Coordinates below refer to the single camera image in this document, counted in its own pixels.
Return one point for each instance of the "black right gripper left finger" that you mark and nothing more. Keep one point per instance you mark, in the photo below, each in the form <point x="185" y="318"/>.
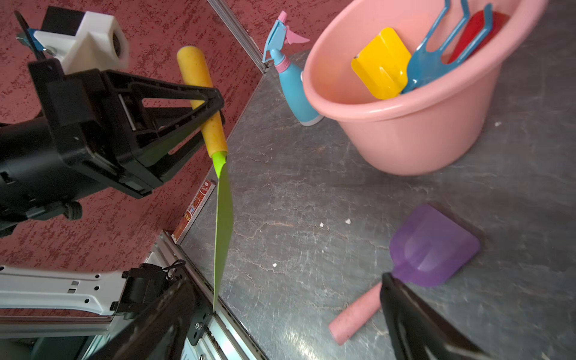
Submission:
<point x="159" y="332"/>

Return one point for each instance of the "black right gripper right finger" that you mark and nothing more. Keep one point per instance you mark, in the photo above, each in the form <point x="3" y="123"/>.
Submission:
<point x="417" y="331"/>

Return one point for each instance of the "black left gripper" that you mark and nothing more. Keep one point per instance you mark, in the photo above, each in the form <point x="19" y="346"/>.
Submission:
<point x="66" y="153"/>

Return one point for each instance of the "purple toy shovel pink handle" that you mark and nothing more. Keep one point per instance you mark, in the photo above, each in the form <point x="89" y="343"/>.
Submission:
<point x="427" y="250"/>

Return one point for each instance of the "blue pink spray bottle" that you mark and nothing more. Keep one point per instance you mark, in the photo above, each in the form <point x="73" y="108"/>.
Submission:
<point x="290" y="74"/>

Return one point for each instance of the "yellow toy shovel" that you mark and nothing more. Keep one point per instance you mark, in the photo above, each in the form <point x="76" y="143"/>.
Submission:
<point x="382" y="65"/>

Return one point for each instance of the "blue toy rake yellow handle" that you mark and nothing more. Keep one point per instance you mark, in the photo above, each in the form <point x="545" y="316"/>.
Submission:
<point x="426" y="66"/>

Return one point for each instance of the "red toy shovel wooden handle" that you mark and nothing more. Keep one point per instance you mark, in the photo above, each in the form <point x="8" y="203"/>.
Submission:
<point x="473" y="28"/>

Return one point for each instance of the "small red card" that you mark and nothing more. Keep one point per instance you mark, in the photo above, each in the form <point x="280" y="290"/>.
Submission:
<point x="192" y="211"/>

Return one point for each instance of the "pink plastic bucket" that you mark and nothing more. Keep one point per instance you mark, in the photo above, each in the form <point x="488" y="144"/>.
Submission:
<point x="430" y="127"/>

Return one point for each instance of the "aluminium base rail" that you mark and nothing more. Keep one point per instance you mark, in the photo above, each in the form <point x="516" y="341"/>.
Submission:
<point x="104" y="303"/>

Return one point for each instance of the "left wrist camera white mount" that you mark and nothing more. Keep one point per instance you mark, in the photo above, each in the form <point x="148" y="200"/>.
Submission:
<point x="80" y="40"/>

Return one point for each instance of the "left aluminium corner post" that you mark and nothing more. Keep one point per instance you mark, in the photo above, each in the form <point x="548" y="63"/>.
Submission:
<point x="239" y="32"/>

